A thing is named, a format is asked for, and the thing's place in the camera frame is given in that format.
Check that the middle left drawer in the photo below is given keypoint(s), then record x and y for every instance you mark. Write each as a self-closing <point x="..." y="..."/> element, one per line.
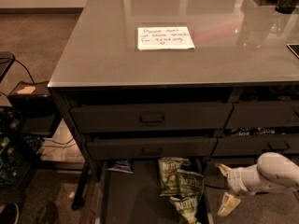
<point x="140" y="148"/>

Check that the top left drawer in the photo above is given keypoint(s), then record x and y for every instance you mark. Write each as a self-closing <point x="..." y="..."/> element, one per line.
<point x="150" y="117"/>

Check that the black box with label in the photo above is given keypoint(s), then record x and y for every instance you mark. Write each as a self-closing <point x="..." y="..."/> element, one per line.
<point x="39" y="113"/>

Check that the snack bags in right drawer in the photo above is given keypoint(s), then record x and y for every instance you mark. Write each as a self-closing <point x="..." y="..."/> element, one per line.
<point x="261" y="131"/>

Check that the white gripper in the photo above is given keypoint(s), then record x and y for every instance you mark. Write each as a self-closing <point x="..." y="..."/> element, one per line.
<point x="237" y="180"/>

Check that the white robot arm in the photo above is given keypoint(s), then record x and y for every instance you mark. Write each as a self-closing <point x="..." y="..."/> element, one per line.
<point x="272" y="172"/>

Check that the green kettle chip bag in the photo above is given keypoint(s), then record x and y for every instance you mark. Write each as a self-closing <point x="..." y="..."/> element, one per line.
<point x="187" y="209"/>
<point x="168" y="175"/>
<point x="190" y="183"/>

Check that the middle right drawer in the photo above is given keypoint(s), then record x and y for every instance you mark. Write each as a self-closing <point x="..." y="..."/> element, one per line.
<point x="256" y="145"/>

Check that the black device on counter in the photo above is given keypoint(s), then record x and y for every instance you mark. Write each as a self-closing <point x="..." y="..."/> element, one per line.
<point x="294" y="48"/>

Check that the blue snack bag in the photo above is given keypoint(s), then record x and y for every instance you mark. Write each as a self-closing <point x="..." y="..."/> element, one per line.
<point x="123" y="166"/>

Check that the black shoe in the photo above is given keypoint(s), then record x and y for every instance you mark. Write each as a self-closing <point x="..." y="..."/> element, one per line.
<point x="9" y="213"/>

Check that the top right drawer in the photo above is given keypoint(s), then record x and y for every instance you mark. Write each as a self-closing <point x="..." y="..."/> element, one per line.
<point x="264" y="114"/>

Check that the white handwritten paper note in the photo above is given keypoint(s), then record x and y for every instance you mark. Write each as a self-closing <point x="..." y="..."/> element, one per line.
<point x="159" y="38"/>

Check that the dark snack crate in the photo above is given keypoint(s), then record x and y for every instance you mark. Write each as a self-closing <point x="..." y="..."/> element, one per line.
<point x="14" y="163"/>

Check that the grey counter cabinet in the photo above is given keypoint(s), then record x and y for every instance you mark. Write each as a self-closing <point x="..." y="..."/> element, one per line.
<point x="240" y="55"/>

